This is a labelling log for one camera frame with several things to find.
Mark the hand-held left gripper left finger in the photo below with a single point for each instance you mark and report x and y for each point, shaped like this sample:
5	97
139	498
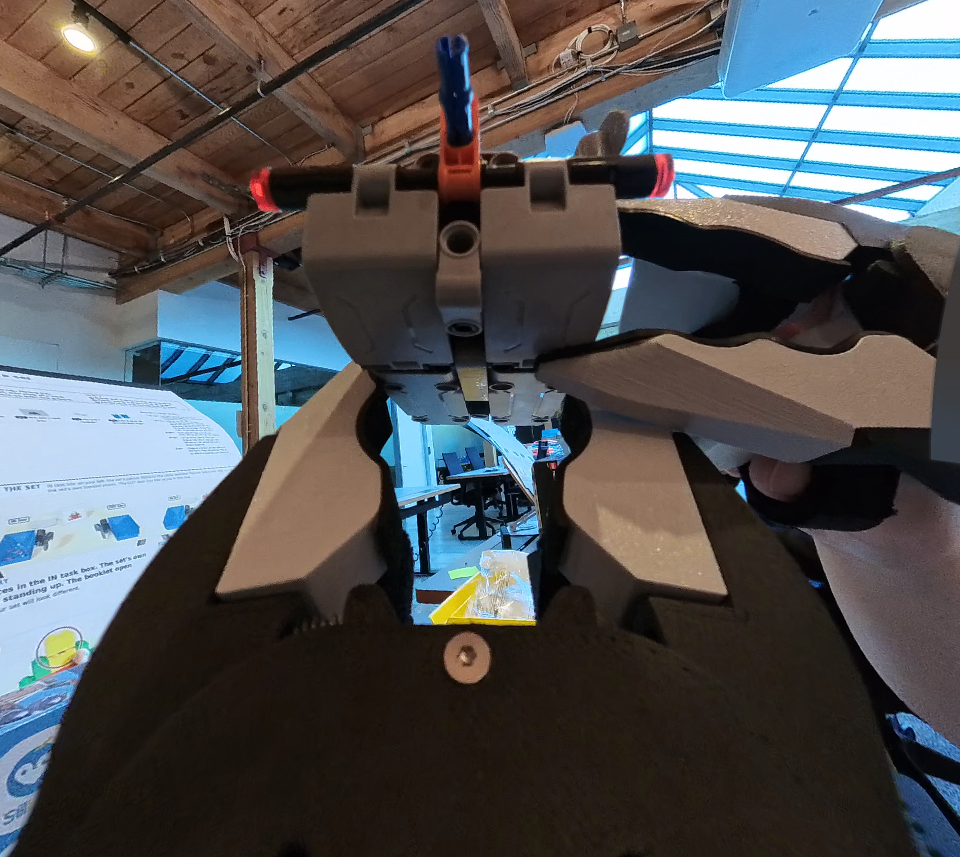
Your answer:
300	497

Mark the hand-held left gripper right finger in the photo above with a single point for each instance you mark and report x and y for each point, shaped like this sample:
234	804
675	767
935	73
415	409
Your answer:
645	519

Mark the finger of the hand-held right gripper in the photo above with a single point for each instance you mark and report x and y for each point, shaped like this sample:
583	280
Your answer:
712	392
750	227

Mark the grey building block robot model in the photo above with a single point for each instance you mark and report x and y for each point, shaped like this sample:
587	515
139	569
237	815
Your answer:
382	272

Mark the wooden office desk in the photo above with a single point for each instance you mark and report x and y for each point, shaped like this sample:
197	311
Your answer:
424	497

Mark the person's right hand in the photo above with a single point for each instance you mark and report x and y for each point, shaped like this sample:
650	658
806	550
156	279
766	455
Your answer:
900	534

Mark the leaning white board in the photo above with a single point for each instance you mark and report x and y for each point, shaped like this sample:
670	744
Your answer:
510	452

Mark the clear plastic bag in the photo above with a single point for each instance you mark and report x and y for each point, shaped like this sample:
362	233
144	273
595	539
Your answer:
506	583

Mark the instruction poster on wooden board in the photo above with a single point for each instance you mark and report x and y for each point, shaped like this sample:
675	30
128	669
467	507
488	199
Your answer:
90	467

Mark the blue robot kit box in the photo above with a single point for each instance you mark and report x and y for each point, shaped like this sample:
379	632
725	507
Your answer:
26	759

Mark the ceiling spot light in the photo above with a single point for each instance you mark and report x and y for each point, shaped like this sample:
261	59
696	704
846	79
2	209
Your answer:
79	36

